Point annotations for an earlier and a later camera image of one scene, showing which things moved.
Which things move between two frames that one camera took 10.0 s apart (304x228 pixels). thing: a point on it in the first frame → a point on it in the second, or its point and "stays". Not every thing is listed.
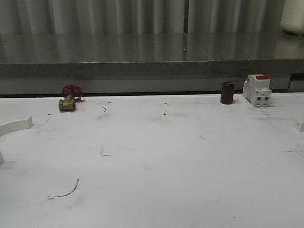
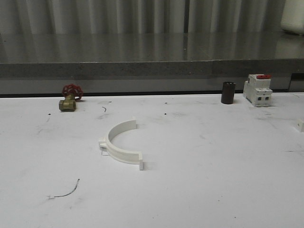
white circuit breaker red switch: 256,90 stays
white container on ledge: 292,16 stays
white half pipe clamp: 8,128 → 106,146
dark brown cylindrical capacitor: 227,92 stays
